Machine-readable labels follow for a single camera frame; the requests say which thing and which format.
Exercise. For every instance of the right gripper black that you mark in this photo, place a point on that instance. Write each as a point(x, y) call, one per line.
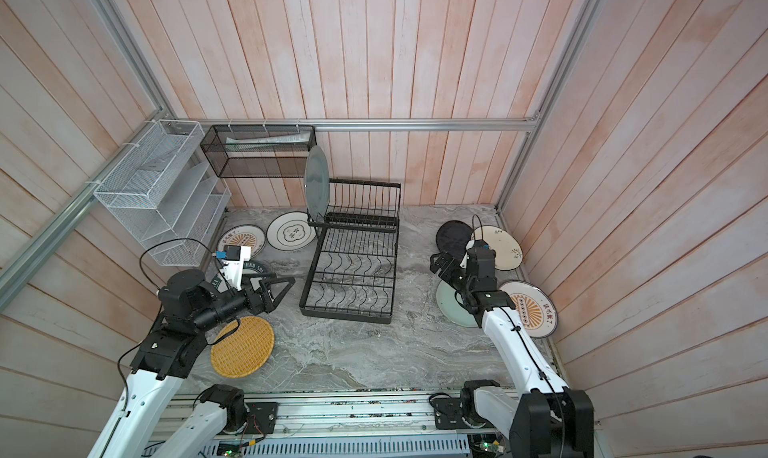
point(448, 272)

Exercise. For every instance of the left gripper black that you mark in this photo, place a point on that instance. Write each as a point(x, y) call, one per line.
point(257, 304)

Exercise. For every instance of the cream floral plate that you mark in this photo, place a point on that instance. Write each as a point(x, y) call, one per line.
point(509, 254)

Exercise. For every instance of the black wire dish rack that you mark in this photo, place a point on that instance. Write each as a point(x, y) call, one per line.
point(352, 275)

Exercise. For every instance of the large teal green plate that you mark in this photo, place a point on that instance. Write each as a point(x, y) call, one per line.
point(317, 184)

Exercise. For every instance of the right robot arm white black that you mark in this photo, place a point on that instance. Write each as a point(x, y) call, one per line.
point(548, 418)

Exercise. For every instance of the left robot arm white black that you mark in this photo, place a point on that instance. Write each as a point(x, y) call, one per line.
point(161, 363)

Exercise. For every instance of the dark green rim plate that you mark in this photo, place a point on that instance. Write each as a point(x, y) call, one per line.
point(253, 272)

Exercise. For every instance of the light green flower plate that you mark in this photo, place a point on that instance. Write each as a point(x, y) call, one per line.
point(451, 309)

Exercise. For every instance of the black round plate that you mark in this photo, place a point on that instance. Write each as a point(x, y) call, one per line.
point(452, 238)

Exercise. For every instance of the orange sunburst plate left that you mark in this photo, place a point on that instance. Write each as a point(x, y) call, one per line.
point(244, 235)

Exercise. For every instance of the orange sunburst plate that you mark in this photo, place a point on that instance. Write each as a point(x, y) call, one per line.
point(244, 235)
point(537, 311)

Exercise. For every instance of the white plate black outline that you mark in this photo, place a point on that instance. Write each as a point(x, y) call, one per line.
point(290, 232)

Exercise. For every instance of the yellow woven round mat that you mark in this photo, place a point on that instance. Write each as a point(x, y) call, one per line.
point(242, 349)

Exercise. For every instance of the orange sunburst plate right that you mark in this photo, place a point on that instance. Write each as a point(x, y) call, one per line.
point(537, 311)

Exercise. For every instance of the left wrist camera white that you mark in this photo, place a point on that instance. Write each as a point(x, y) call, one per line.
point(232, 261)

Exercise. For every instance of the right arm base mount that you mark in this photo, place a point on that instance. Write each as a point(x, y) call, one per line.
point(454, 413)

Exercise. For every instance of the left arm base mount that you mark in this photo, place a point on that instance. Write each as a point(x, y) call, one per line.
point(240, 415)

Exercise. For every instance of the white wire mesh shelf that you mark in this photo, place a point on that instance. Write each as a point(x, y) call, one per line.
point(167, 200)

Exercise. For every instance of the black mesh wall basket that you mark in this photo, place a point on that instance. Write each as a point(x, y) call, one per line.
point(258, 151)

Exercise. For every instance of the horizontal aluminium wall rail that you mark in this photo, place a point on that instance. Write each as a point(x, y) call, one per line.
point(381, 125)

